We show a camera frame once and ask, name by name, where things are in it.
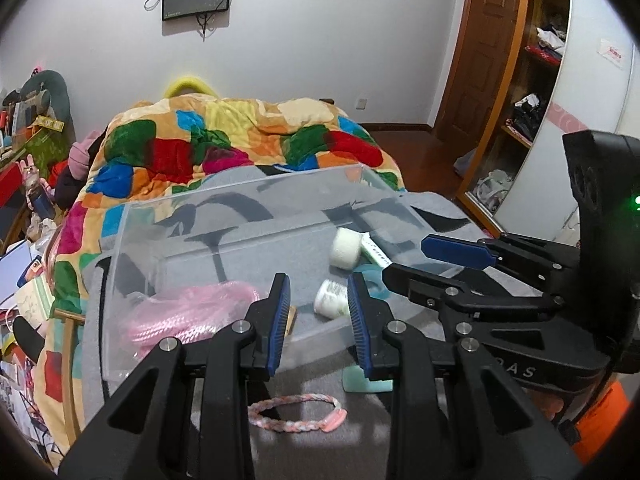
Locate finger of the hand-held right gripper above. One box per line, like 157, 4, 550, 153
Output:
421, 233, 583, 292
382, 263, 567, 337

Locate teal plastic tape dispenser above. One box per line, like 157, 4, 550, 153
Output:
358, 262, 396, 299

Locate black bag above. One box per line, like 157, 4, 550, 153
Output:
512, 93, 544, 137

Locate white tape roll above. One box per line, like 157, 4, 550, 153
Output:
328, 227, 362, 274

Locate yellow pillow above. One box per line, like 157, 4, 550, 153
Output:
165, 75, 219, 99

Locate white sticker with red print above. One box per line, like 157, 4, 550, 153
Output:
598, 37, 626, 69

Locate white tube with green print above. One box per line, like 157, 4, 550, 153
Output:
358, 232, 394, 269

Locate light green rectangular block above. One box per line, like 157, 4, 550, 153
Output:
342, 364, 396, 394

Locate pink braided bracelet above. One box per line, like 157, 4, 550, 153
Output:
247, 394, 348, 434

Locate pile of folded clothes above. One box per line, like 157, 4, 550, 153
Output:
525, 22, 567, 66

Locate white roll lower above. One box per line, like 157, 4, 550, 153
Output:
313, 280, 351, 320

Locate clear plastic bag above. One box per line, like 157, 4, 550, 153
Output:
472, 167, 514, 207

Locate pink rope bundle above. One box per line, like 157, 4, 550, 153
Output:
125, 281, 264, 361

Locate person's right forearm orange sleeve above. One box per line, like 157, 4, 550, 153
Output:
570, 377, 634, 462

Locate wooden wardrobe shelf unit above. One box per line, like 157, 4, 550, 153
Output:
454, 0, 574, 227

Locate colourful patchwork quilt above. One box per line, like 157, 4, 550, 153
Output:
42, 96, 407, 461

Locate red cabinet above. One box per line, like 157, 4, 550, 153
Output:
0, 160, 32, 257

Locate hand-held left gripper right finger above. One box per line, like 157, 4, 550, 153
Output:
348, 272, 584, 480

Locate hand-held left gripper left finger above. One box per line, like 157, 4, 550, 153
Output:
57, 272, 293, 480

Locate pile of papers and books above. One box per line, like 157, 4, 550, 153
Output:
0, 239, 57, 322

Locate pink bunny toy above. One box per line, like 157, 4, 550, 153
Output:
20, 156, 57, 222

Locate pink knit hat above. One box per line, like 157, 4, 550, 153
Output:
70, 130, 104, 179

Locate wooden door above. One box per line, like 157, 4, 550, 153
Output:
432, 0, 524, 139

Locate clear plastic storage box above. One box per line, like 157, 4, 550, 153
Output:
100, 163, 444, 397

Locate white sliding wardrobe door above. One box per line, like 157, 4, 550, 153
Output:
492, 0, 640, 242

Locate wooden chair frame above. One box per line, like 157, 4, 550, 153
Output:
52, 307, 84, 447

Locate grey bag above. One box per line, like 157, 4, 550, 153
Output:
453, 147, 479, 179

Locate person's right hand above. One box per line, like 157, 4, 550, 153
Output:
530, 391, 569, 424

